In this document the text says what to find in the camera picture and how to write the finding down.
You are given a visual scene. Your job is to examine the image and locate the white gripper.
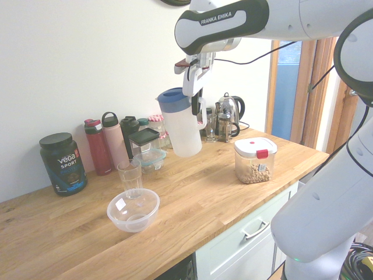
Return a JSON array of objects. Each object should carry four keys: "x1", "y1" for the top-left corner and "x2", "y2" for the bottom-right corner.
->
[{"x1": 182, "y1": 65, "x2": 213, "y2": 117}]

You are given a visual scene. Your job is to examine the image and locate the white pitcher with blue lid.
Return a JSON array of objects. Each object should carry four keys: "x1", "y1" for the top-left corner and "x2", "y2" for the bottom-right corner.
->
[{"x1": 155, "y1": 87, "x2": 208, "y2": 159}]

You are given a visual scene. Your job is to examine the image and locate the pink water bottle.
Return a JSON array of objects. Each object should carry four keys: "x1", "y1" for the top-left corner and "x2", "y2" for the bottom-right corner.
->
[{"x1": 101, "y1": 111, "x2": 130, "y2": 170}]

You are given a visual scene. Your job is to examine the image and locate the red water bottle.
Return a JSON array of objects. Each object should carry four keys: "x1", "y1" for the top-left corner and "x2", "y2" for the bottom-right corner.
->
[{"x1": 83, "y1": 118, "x2": 113, "y2": 177}]

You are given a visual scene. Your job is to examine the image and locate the small clear glass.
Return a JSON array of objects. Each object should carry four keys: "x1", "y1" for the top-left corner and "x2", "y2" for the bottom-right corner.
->
[{"x1": 204, "y1": 114, "x2": 219, "y2": 143}]

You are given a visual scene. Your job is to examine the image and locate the glass french press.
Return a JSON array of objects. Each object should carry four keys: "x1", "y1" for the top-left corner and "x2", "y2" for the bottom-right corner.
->
[{"x1": 217, "y1": 104, "x2": 241, "y2": 144}]

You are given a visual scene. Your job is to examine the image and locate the tall jar red checkered lid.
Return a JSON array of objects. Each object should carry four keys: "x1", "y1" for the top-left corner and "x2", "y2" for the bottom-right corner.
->
[{"x1": 147, "y1": 114, "x2": 166, "y2": 138}]

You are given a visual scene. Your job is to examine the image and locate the steel electric kettle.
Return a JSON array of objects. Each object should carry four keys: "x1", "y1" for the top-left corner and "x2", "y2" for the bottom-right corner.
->
[{"x1": 214, "y1": 92, "x2": 247, "y2": 130}]

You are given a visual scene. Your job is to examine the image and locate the short jar red checkered lid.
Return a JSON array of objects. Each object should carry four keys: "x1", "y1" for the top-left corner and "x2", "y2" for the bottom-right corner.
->
[{"x1": 158, "y1": 131, "x2": 173, "y2": 151}]

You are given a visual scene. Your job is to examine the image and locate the glass jar with green lid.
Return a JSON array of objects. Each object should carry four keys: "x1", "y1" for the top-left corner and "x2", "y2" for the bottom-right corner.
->
[{"x1": 136, "y1": 117, "x2": 151, "y2": 132}]

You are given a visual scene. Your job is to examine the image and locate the clear container with black lid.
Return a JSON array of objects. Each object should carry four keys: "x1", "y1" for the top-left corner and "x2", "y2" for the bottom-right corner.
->
[{"x1": 128, "y1": 127, "x2": 161, "y2": 157}]

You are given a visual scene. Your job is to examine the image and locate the black shaker bottle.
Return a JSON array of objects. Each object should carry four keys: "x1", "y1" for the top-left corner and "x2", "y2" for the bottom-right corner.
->
[{"x1": 119, "y1": 115, "x2": 141, "y2": 160}]

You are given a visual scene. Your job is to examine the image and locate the glass food container teal lid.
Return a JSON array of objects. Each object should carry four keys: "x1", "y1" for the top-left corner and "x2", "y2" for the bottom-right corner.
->
[{"x1": 132, "y1": 148, "x2": 167, "y2": 175}]

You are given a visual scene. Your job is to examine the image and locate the cereal container white red lid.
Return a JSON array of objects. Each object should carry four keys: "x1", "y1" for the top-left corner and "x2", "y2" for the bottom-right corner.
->
[{"x1": 234, "y1": 137, "x2": 278, "y2": 185}]

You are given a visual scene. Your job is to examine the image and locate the blue door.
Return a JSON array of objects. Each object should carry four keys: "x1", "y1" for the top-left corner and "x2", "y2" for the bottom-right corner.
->
[{"x1": 276, "y1": 40, "x2": 301, "y2": 138}]

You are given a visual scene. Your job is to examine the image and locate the clear drinking glass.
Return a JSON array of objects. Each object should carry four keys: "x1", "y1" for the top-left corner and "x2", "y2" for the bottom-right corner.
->
[{"x1": 117, "y1": 159, "x2": 144, "y2": 201}]

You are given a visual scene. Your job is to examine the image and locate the clear plastic bowl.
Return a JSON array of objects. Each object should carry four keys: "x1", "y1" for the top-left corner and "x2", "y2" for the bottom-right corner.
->
[{"x1": 106, "y1": 188, "x2": 161, "y2": 233}]

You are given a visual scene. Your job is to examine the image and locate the black Vega protein tub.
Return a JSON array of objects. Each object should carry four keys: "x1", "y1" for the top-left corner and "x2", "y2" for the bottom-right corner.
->
[{"x1": 39, "y1": 132, "x2": 89, "y2": 197}]

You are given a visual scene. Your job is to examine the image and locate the pale green cabinet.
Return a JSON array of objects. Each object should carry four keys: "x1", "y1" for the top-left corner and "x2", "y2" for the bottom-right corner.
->
[{"x1": 194, "y1": 180, "x2": 301, "y2": 280}]

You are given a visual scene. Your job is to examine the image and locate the dark appliance under counter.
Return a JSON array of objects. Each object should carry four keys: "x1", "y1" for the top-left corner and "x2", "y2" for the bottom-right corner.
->
[{"x1": 161, "y1": 253, "x2": 196, "y2": 280}]

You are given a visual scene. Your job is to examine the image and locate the yellow plastic object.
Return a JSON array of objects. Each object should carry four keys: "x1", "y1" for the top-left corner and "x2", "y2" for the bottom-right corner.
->
[{"x1": 360, "y1": 255, "x2": 373, "y2": 275}]

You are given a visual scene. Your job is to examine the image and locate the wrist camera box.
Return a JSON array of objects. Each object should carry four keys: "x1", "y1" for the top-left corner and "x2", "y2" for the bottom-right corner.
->
[{"x1": 174, "y1": 59, "x2": 192, "y2": 75}]

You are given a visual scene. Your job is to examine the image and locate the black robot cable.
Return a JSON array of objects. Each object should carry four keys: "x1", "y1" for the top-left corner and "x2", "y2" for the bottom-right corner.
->
[{"x1": 214, "y1": 40, "x2": 298, "y2": 65}]

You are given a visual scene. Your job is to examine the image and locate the wooden door frame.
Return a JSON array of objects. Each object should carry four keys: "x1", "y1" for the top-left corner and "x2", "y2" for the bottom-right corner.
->
[{"x1": 265, "y1": 37, "x2": 360, "y2": 155}]

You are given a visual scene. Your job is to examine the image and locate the metal drawer handle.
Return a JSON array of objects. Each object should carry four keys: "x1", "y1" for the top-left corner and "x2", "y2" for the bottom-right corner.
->
[{"x1": 241, "y1": 220, "x2": 270, "y2": 240}]

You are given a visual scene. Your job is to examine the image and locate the coiled black cables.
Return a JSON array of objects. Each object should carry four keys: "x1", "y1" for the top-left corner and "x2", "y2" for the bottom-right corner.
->
[{"x1": 340, "y1": 241, "x2": 373, "y2": 280}]

